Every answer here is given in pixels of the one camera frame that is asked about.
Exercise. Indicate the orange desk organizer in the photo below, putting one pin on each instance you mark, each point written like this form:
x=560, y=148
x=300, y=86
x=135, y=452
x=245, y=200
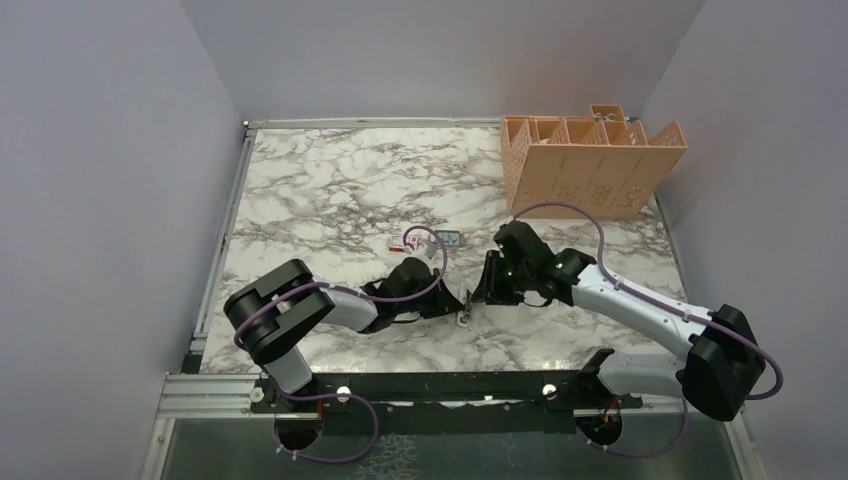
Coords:
x=556, y=167

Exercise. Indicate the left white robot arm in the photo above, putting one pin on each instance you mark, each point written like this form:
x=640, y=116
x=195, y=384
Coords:
x=274, y=313

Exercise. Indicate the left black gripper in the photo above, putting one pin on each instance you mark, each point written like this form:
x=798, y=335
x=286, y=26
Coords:
x=443, y=303

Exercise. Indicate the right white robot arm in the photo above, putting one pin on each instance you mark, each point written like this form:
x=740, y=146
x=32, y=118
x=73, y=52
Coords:
x=709, y=357

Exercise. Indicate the grey teal staple box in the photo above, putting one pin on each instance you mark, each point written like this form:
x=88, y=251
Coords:
x=451, y=238

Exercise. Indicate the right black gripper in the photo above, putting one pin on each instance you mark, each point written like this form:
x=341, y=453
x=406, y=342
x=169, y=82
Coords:
x=490, y=288

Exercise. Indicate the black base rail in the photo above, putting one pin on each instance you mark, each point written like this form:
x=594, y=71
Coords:
x=348, y=404

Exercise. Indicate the aluminium table frame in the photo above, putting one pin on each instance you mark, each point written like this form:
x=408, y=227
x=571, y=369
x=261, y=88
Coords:
x=301, y=183

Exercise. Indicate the red white staple box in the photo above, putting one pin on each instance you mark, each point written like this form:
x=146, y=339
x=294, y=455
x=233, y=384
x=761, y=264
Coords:
x=397, y=244

